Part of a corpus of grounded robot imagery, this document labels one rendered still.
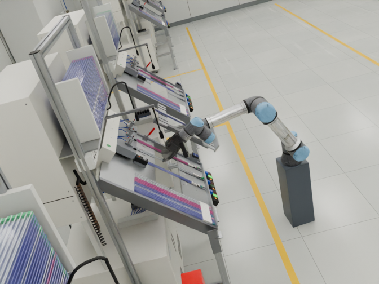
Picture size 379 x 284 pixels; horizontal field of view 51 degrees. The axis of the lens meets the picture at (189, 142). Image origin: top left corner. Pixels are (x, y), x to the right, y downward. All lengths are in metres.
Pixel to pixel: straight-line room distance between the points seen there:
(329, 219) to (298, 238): 0.30
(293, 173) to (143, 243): 1.17
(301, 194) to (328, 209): 0.38
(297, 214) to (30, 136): 2.03
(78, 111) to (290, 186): 1.66
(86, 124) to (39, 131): 0.22
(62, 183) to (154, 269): 0.76
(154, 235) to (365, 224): 1.59
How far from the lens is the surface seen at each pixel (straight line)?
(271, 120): 2.49
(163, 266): 2.40
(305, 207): 3.14
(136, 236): 2.53
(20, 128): 1.94
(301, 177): 2.96
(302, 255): 3.02
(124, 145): 2.31
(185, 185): 2.43
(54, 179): 2.04
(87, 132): 2.01
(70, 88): 1.92
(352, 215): 3.31
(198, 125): 2.38
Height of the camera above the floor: 2.23
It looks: 29 degrees down
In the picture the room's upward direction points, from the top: 15 degrees counter-clockwise
